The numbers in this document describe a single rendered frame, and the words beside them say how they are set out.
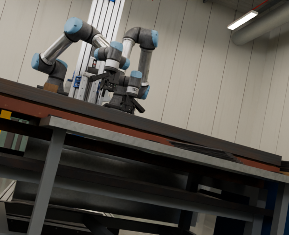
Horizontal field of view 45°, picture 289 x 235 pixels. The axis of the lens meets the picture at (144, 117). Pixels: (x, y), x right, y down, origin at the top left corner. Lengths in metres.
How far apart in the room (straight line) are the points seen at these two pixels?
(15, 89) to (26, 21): 11.10
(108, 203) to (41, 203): 1.16
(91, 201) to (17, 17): 10.63
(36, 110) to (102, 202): 1.09
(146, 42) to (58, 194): 1.18
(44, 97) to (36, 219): 0.49
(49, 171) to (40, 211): 0.14
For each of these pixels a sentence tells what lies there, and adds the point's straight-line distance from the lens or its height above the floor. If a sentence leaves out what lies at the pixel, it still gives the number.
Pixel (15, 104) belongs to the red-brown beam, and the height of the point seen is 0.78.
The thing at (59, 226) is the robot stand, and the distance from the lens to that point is 2.51.
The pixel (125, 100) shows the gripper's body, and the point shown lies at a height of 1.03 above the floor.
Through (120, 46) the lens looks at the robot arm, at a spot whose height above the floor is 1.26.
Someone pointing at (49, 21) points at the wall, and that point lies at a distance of 12.54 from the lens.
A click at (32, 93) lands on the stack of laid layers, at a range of 1.47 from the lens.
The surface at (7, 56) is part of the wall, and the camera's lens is 12.26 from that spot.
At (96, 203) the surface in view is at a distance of 2.38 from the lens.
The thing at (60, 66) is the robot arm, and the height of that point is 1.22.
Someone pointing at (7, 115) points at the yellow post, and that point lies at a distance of 2.03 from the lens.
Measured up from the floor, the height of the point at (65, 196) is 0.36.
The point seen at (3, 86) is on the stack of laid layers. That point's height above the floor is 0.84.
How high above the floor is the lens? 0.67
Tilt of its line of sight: 7 degrees up
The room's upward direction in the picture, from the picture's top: 13 degrees clockwise
